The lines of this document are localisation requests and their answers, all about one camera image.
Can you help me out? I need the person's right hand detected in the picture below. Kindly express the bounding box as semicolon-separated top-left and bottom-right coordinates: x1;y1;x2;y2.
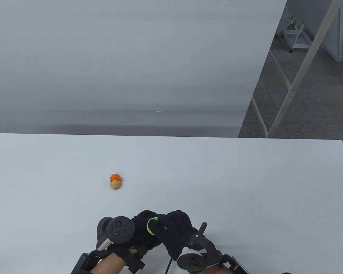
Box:
148;210;199;259

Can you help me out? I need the person's left hand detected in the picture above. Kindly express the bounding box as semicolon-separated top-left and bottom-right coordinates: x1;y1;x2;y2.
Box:
105;210;163;258

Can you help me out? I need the green dusting cloth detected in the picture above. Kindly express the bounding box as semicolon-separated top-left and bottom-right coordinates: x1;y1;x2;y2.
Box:
147;217;159;235

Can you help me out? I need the orange shell dog ornament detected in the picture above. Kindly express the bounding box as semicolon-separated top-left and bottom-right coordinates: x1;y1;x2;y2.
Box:
109;174;123;190

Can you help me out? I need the person's right forearm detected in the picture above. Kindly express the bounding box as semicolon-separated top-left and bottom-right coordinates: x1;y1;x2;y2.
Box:
200;265;226;274

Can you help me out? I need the person's left forearm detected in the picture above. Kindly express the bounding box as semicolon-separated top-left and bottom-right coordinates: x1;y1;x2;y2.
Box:
90;253;127;274

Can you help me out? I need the black left hand controller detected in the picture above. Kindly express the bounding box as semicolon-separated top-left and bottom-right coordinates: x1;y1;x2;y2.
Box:
96;216;135;251

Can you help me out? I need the black hand controller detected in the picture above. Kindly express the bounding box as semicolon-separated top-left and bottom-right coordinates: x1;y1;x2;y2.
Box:
96;216;135;251
177;222;222;273

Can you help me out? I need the black right hand controller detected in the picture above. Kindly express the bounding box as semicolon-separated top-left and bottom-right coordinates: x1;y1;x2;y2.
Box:
177;222;222;273

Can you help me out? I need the large white backdrop board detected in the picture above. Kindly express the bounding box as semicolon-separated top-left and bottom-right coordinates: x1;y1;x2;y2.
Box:
0;0;288;138

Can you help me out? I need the grey partition panel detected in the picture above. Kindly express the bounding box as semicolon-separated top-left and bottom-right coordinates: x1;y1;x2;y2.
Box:
286;0;343;63

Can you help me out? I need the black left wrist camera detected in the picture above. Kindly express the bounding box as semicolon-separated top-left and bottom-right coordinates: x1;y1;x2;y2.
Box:
126;248;146;271

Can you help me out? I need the black left wrist strap box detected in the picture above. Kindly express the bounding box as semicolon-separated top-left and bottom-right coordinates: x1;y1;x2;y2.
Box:
71;251;103;274

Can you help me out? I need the black wrist strap box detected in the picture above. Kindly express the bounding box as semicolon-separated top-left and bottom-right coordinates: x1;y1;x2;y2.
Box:
71;251;103;274
222;255;250;274

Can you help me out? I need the black right wrist strap box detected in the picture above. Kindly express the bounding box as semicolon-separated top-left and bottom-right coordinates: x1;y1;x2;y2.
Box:
222;255;250;274

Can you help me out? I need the white metal table frame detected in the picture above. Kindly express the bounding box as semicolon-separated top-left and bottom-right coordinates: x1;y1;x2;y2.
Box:
251;0;343;138

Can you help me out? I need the white wheeled cart frame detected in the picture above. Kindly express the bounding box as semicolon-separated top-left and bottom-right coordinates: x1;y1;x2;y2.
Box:
276;17;313;53

